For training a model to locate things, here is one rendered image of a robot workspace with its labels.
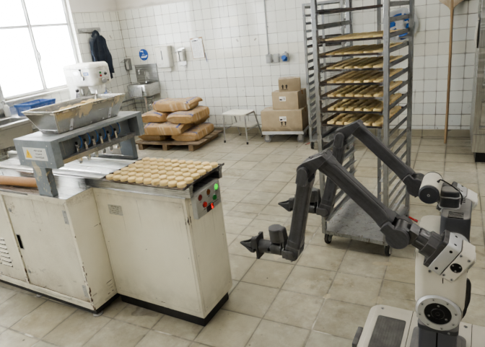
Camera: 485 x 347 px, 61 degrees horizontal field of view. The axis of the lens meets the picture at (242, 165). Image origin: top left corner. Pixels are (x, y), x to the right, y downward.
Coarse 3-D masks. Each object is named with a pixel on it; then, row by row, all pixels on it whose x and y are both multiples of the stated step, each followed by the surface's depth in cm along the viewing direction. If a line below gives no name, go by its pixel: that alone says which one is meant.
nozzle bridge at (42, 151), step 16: (128, 112) 282; (80, 128) 245; (96, 128) 248; (128, 128) 283; (16, 144) 238; (32, 144) 230; (48, 144) 223; (64, 144) 240; (80, 144) 249; (96, 144) 260; (112, 144) 265; (128, 144) 291; (32, 160) 235; (48, 160) 228; (64, 160) 235; (48, 176) 234; (48, 192) 238
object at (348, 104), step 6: (390, 96) 302; (396, 96) 296; (342, 102) 294; (348, 102) 292; (354, 102) 294; (360, 102) 288; (366, 102) 286; (372, 102) 288; (378, 102) 282; (390, 102) 281; (330, 108) 281; (336, 108) 278; (342, 108) 277; (348, 108) 275; (354, 108) 273; (360, 108) 271; (366, 108) 269; (372, 108) 271; (378, 108) 265
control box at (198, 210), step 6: (216, 180) 236; (204, 186) 229; (210, 186) 230; (198, 192) 222; (204, 192) 225; (210, 192) 230; (216, 192) 235; (192, 198) 219; (204, 198) 226; (210, 198) 231; (192, 204) 220; (198, 204) 221; (210, 204) 231; (216, 204) 236; (198, 210) 221; (204, 210) 226; (210, 210) 231; (198, 216) 222
